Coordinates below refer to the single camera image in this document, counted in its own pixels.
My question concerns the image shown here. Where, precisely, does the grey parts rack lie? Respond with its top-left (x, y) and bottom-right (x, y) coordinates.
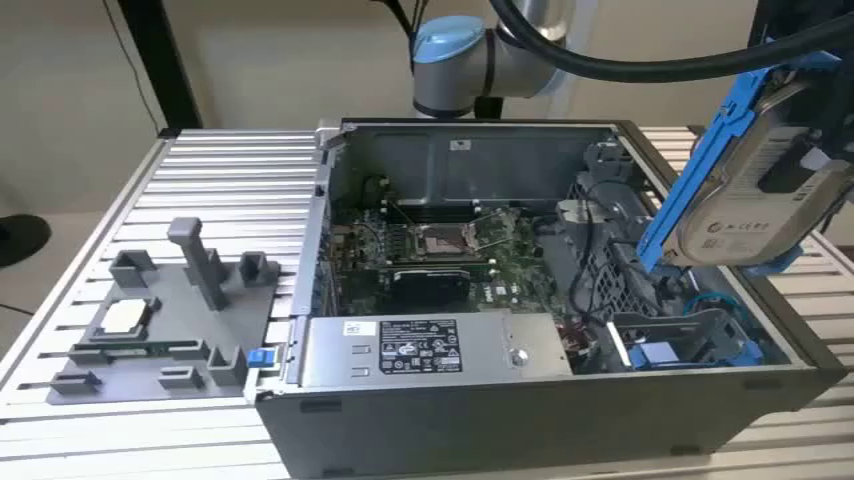
top-left (45, 217), bottom-right (283, 406)

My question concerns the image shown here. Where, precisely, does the grey metal drive cage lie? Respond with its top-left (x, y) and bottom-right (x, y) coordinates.
top-left (551, 169), bottom-right (688, 322)

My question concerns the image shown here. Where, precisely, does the black graphics card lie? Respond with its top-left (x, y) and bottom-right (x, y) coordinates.
top-left (384, 266), bottom-right (474, 315)

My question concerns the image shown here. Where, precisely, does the blue disk wire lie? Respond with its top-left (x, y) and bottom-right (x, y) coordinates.
top-left (683, 288), bottom-right (742, 327)

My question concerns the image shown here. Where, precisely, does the long black robot cable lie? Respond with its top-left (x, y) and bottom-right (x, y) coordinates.
top-left (490, 0), bottom-right (854, 85)

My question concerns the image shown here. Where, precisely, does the grey open PC case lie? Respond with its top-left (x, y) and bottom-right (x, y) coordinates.
top-left (256, 117), bottom-right (849, 480)

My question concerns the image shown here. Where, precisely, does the grey disk bay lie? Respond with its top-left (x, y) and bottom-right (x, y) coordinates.
top-left (596, 304), bottom-right (769, 374)

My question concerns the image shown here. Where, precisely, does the green RAM stick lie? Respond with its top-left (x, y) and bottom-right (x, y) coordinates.
top-left (72, 339), bottom-right (201, 354)

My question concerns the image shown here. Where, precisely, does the metal socket cover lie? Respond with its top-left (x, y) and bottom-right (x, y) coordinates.
top-left (466, 211), bottom-right (520, 252)

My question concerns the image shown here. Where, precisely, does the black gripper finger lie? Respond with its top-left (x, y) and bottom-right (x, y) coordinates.
top-left (758, 127), bottom-right (854, 195)

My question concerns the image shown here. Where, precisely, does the black RAM slot bank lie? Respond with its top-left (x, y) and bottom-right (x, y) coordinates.
top-left (391, 199), bottom-right (478, 224)

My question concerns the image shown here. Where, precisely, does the black disk wire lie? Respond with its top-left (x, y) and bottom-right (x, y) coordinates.
top-left (568, 180), bottom-right (646, 322)

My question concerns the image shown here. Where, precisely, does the silver power supply unit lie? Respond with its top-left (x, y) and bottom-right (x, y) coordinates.
top-left (292, 309), bottom-right (575, 391)

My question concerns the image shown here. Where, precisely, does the black cable bundle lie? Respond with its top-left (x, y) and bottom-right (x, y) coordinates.
top-left (378, 0), bottom-right (436, 41)

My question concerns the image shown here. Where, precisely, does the hard disk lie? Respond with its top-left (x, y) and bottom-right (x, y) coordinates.
top-left (636, 49), bottom-right (854, 279)

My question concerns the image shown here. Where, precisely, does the black round stand base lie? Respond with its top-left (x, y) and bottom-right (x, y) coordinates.
top-left (0, 213), bottom-right (53, 269)

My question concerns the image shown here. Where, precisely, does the silver CPU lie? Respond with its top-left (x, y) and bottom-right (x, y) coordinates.
top-left (97, 301), bottom-right (153, 335)

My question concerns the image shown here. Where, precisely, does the CPU socket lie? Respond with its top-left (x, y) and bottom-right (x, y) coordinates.
top-left (410, 224), bottom-right (479, 260)

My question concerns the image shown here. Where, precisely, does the green motherboard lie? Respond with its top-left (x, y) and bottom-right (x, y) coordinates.
top-left (330, 199), bottom-right (562, 319)

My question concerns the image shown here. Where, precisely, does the grey plastic case bracket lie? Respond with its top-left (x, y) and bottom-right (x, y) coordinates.
top-left (582, 141), bottom-right (634, 182)

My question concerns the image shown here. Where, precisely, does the black upright post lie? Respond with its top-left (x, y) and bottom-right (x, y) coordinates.
top-left (116, 0), bottom-right (205, 132)

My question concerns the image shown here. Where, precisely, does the thin black wall cable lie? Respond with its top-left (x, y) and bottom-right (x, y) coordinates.
top-left (103, 0), bottom-right (167, 131)

